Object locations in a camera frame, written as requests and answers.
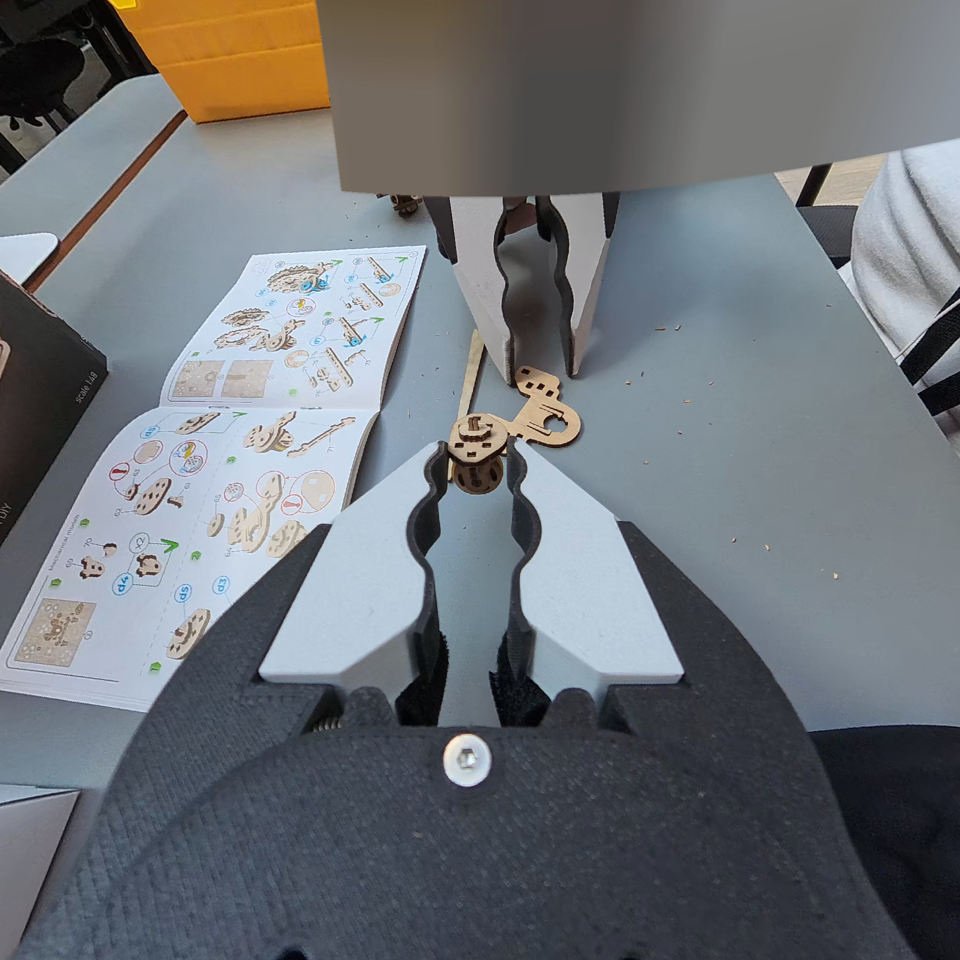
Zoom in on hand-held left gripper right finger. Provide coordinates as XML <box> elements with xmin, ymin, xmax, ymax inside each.
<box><xmin>504</xmin><ymin>439</ymin><xmax>687</xmax><ymax>697</ymax></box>

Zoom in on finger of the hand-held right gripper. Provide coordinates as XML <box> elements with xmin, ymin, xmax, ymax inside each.
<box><xmin>535</xmin><ymin>191</ymin><xmax>623</xmax><ymax>378</ymax></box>
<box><xmin>447</xmin><ymin>195</ymin><xmax>520</xmax><ymax>376</ymax></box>

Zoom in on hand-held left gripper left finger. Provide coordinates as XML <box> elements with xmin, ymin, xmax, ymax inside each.
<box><xmin>258</xmin><ymin>441</ymin><xmax>451</xmax><ymax>688</ymax></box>

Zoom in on wooden model part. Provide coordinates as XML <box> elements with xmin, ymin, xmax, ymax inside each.
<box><xmin>511</xmin><ymin>365</ymin><xmax>582</xmax><ymax>450</ymax></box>

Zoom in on wooden drum-shaped model assembly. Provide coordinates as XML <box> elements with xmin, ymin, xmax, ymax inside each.
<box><xmin>448</xmin><ymin>412</ymin><xmax>505</xmax><ymax>496</ymax></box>

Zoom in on black model kit box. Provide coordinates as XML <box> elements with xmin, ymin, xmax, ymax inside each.
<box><xmin>0</xmin><ymin>270</ymin><xmax>109</xmax><ymax>546</ymax></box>

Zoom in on thin wooden stick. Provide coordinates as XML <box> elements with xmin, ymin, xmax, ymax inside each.
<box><xmin>461</xmin><ymin>328</ymin><xmax>486</xmax><ymax>418</ymax></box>

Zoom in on open instruction booklet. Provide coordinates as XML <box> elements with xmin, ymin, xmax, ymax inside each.
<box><xmin>0</xmin><ymin>245</ymin><xmax>427</xmax><ymax>712</ymax></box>

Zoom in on yellow plastic crate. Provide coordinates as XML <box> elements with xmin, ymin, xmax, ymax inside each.
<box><xmin>123</xmin><ymin>0</ymin><xmax>333</xmax><ymax>125</ymax></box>

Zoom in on white striped garment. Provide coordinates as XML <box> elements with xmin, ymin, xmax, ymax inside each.
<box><xmin>851</xmin><ymin>150</ymin><xmax>960</xmax><ymax>456</ymax></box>

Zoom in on dark cloth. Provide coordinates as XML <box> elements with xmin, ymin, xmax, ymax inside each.
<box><xmin>810</xmin><ymin>723</ymin><xmax>960</xmax><ymax>960</ymax></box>

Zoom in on grey box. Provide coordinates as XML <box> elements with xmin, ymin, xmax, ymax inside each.
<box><xmin>0</xmin><ymin>783</ymin><xmax>81</xmax><ymax>960</ymax></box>

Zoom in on white panel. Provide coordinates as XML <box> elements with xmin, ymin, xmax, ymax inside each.
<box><xmin>0</xmin><ymin>232</ymin><xmax>60</xmax><ymax>286</ymax></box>

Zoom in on black office chair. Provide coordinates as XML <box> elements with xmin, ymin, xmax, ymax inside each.
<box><xmin>0</xmin><ymin>37</ymin><xmax>85</xmax><ymax>130</ymax></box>

